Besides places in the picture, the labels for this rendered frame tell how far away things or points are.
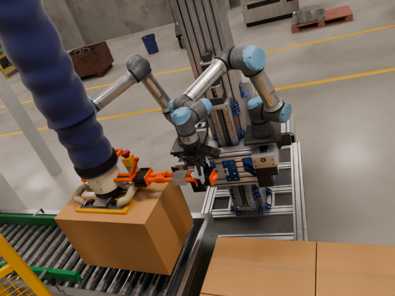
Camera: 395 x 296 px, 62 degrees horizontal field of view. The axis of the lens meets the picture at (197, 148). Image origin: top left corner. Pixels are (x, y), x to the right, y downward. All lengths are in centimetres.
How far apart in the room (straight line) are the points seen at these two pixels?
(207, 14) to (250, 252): 140
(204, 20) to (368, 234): 193
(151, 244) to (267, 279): 65
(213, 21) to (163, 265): 138
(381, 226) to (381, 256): 90
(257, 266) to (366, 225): 117
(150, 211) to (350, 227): 170
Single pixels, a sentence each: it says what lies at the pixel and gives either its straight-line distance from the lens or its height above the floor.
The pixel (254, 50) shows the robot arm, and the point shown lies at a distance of 162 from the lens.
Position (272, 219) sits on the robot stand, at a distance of 267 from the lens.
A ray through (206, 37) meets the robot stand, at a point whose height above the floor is 165.
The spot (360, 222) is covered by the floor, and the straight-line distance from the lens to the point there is 291.
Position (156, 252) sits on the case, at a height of 87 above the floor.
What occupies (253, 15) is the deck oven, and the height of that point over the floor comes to 26.
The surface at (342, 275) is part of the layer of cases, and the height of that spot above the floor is 54.
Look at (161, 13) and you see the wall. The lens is 1274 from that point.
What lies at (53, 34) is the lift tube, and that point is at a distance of 157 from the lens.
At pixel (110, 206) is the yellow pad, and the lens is 182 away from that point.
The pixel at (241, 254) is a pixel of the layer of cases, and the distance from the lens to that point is 206.
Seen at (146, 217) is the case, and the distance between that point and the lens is 168.
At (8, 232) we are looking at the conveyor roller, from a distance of 335.
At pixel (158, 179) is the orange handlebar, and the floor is 122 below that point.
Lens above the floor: 212
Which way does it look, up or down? 31 degrees down
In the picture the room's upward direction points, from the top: 19 degrees counter-clockwise
